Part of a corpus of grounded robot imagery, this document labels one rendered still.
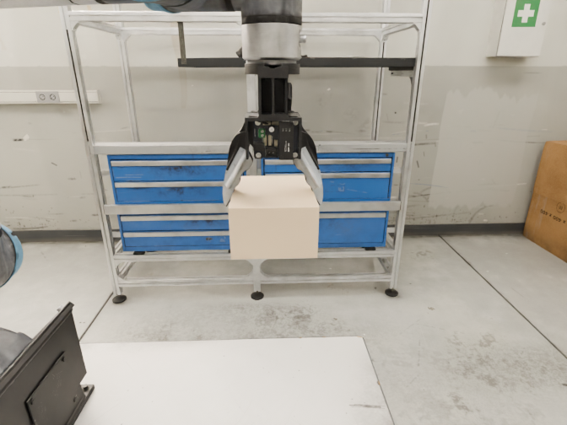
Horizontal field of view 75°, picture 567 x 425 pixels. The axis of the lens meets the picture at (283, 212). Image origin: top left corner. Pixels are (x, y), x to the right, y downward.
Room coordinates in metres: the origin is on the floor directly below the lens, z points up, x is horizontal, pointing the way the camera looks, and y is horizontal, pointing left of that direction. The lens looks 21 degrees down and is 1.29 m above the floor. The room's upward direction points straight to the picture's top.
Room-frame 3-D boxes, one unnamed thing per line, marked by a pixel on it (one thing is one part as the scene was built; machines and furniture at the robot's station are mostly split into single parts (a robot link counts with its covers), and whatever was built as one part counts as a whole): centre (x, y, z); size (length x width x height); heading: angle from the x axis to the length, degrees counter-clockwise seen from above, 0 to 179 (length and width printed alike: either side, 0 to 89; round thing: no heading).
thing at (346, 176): (1.94, -0.24, 0.60); 0.72 x 0.03 x 0.56; 92
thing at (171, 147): (1.95, 0.16, 0.91); 1.70 x 0.10 x 0.05; 92
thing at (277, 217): (0.53, 0.02, 1.08); 0.16 x 0.12 x 0.07; 2
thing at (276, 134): (0.50, 0.01, 1.24); 0.09 x 0.08 x 0.12; 2
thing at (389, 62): (2.16, -0.08, 1.32); 1.20 x 0.45 x 0.06; 92
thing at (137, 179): (1.91, 0.56, 0.60); 0.72 x 0.03 x 0.56; 92
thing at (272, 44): (0.51, 0.01, 1.32); 0.08 x 0.08 x 0.05
